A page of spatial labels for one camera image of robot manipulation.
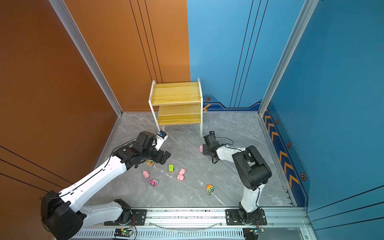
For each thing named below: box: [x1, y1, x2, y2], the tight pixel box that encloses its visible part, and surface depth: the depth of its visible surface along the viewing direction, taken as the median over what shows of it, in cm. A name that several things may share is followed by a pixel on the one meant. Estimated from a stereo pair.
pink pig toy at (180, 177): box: [177, 174, 185, 182], surface depth 86 cm
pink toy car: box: [148, 178, 159, 187], surface depth 84 cm
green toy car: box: [168, 164, 175, 173], surface depth 90 cm
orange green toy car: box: [206, 184, 214, 196], surface depth 82 cm
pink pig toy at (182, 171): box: [179, 168, 186, 176], surface depth 89 cm
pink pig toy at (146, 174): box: [142, 170, 150, 179], surface depth 88 cm
